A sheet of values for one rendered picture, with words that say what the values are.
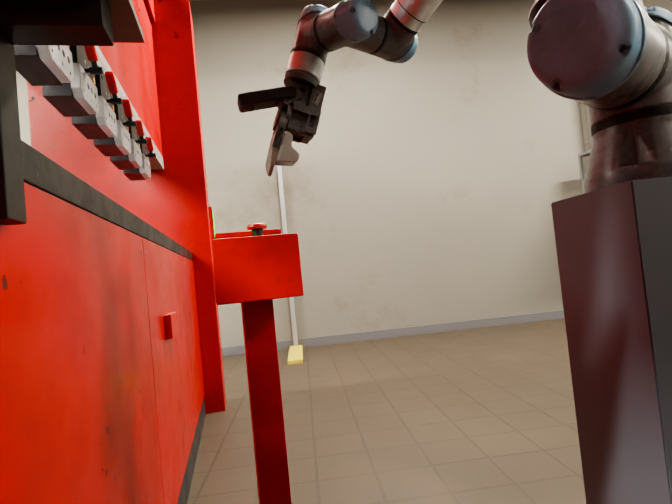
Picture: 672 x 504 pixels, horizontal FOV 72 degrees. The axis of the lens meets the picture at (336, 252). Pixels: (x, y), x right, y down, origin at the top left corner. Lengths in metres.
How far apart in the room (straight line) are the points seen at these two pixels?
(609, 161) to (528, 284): 4.31
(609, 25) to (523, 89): 4.73
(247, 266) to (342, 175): 3.76
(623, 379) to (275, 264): 0.57
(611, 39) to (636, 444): 0.49
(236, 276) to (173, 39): 2.24
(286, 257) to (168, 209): 1.84
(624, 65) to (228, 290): 0.67
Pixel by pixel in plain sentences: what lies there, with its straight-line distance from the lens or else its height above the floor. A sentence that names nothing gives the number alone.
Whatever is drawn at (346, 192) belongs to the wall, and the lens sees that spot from 4.56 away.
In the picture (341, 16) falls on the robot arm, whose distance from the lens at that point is 0.95.
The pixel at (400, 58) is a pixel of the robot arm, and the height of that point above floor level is 1.14.
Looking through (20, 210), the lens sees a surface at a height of 0.79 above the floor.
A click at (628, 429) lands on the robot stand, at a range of 0.75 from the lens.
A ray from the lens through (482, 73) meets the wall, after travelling 5.24.
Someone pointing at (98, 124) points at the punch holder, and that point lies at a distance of 1.51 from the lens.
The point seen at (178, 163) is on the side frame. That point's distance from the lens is 2.72.
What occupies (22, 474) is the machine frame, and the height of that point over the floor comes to 0.54.
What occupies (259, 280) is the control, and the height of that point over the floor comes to 0.70.
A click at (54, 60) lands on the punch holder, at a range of 1.15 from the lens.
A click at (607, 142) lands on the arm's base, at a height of 0.84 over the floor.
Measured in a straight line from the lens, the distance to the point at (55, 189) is 0.68.
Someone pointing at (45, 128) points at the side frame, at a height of 1.58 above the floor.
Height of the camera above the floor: 0.70
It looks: 2 degrees up
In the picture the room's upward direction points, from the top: 6 degrees counter-clockwise
